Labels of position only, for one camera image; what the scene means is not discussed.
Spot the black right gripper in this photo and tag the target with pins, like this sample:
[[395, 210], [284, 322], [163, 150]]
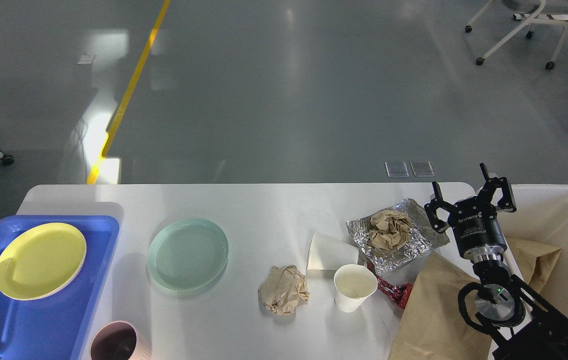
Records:
[[476, 227]]

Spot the light green plate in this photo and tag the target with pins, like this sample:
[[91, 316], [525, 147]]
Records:
[[187, 255]]

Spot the pink mug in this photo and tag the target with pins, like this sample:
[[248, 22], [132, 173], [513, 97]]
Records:
[[120, 340]]

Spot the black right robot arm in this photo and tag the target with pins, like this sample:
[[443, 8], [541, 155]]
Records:
[[523, 324]]

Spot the aluminium foil sheet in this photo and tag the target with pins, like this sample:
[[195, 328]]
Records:
[[423, 239]]

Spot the floor socket cover right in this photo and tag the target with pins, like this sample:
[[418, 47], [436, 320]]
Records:
[[422, 168]]

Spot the floor socket cover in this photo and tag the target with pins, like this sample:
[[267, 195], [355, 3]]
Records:
[[422, 168], [396, 169]]

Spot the crumpled paper on foil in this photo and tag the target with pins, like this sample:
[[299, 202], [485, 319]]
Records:
[[390, 229]]

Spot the floor socket cover left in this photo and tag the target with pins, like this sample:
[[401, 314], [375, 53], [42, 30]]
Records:
[[396, 169]]

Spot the brown paper in bin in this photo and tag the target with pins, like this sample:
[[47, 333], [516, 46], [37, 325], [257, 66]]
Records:
[[535, 260]]

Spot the red snack wrapper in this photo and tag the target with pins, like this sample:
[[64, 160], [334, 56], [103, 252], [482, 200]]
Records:
[[398, 294]]

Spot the brown paper bag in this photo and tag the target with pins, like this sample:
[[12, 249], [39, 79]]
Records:
[[431, 327]]

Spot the white paper cup upright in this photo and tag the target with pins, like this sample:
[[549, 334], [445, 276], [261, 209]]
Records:
[[354, 284]]

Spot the flattened white paper cup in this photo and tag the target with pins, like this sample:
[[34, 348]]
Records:
[[329, 254]]

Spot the crumpled brown paper ball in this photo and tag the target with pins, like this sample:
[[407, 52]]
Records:
[[283, 290]]

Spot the white office chair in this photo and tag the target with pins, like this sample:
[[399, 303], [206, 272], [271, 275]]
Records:
[[533, 12]]

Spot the blue plastic tray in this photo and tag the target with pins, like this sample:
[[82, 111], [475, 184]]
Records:
[[56, 327]]

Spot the yellow plate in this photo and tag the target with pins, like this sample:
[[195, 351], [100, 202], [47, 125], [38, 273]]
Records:
[[42, 261]]

